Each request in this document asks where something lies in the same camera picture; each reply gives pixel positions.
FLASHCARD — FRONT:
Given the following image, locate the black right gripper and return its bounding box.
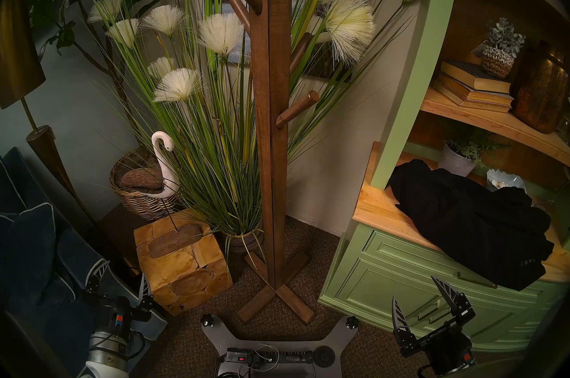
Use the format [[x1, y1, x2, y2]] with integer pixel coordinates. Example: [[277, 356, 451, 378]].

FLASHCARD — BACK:
[[392, 276, 476, 375]]

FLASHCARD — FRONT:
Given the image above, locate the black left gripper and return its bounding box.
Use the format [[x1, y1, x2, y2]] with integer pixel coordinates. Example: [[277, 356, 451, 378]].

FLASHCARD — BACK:
[[85, 260, 154, 337]]

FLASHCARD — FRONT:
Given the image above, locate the black jacket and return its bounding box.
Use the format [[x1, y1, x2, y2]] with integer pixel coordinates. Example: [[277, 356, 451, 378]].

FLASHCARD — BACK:
[[389, 159, 555, 292]]

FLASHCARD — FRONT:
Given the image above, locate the brown wooden coat rack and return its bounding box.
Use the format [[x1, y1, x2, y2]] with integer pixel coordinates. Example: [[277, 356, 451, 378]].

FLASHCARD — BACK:
[[201, 0, 320, 325]]

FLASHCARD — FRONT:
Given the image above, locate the green wooden shelf cabinet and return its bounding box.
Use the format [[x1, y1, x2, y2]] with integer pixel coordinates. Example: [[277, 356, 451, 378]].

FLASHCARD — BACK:
[[318, 0, 570, 353]]

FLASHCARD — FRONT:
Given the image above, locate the wooden block side table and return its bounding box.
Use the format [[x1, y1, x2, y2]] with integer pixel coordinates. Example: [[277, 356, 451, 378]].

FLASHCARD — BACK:
[[134, 209, 233, 316]]

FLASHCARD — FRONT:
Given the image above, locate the dark blue sofa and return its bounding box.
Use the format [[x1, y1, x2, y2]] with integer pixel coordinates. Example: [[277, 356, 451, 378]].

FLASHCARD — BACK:
[[0, 146, 167, 378]]

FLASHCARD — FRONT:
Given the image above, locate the wicker basket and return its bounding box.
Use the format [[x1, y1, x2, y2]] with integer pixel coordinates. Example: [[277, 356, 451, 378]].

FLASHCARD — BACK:
[[110, 148, 183, 222]]

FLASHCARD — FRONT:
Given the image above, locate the blue cushion white piping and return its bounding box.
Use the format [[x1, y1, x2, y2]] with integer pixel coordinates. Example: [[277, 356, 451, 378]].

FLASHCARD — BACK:
[[0, 203, 56, 306]]

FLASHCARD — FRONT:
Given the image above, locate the black round disc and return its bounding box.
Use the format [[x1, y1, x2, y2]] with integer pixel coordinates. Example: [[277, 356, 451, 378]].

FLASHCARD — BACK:
[[313, 346, 335, 368]]

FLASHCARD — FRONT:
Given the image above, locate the white swan figurine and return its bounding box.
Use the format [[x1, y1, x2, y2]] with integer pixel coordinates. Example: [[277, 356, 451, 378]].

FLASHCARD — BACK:
[[119, 131, 204, 258]]

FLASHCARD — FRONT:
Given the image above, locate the woven striped plant pot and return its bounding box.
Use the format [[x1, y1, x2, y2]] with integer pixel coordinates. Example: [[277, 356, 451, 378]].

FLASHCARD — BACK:
[[223, 226, 264, 254]]

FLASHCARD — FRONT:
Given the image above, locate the black power strip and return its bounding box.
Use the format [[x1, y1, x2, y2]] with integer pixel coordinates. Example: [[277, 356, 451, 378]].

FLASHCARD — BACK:
[[226, 348, 314, 366]]

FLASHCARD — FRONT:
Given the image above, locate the green herb in grey pot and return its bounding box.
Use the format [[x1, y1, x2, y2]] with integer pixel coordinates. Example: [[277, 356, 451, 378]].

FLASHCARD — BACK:
[[438, 128, 510, 177]]

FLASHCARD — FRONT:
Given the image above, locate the artificial pampas grass plant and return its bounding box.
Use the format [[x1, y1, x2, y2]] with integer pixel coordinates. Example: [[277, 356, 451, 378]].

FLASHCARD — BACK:
[[67, 0, 426, 248]]

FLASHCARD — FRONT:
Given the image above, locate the tan cover old book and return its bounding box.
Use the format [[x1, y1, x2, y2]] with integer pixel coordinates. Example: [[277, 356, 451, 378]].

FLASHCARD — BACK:
[[433, 81, 513, 113]]

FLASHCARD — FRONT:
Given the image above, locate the stack of old books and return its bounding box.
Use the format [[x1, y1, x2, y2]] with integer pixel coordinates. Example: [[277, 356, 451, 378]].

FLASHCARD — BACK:
[[436, 72, 513, 107]]

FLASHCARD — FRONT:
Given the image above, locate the dark cover old book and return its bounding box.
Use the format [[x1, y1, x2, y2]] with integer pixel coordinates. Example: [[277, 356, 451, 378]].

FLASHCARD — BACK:
[[440, 60, 512, 93]]

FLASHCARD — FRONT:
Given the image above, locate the brass floor lamp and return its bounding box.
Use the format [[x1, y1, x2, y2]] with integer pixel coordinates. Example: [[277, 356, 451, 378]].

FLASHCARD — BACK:
[[0, 0, 96, 222]]

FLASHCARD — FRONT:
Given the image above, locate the dark copper vase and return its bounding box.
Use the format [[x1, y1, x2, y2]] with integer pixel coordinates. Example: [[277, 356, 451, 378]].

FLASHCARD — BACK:
[[510, 41, 570, 134]]

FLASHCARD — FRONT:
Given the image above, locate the succulent in woven pot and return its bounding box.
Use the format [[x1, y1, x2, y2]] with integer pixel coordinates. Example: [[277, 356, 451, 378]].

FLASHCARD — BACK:
[[473, 17, 526, 79]]

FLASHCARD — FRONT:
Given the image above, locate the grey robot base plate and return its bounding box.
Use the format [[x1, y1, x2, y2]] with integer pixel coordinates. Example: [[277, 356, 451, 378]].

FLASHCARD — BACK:
[[200, 315, 359, 378]]

